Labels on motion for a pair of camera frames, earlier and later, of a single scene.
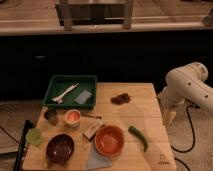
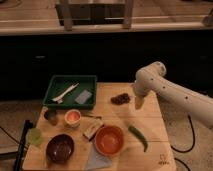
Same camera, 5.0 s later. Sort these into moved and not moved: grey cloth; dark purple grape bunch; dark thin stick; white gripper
Moved: white gripper
Not moved: grey cloth; dark purple grape bunch; dark thin stick
